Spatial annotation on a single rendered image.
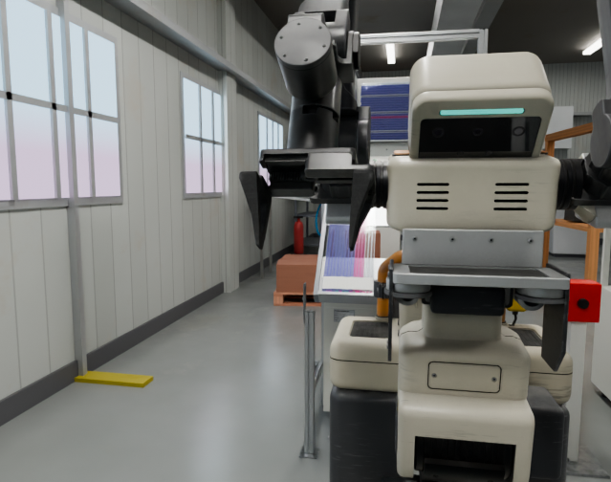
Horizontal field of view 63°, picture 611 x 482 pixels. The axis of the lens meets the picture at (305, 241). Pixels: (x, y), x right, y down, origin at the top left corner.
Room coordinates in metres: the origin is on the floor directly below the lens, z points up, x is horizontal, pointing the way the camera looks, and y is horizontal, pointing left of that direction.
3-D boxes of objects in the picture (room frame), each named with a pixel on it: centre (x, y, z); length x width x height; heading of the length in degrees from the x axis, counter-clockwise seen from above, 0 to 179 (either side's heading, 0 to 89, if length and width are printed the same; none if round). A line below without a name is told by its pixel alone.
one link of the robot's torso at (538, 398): (0.90, -0.35, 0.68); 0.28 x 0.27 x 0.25; 80
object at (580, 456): (2.00, -1.13, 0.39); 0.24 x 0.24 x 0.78; 80
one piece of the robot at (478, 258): (0.79, -0.27, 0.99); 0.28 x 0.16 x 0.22; 80
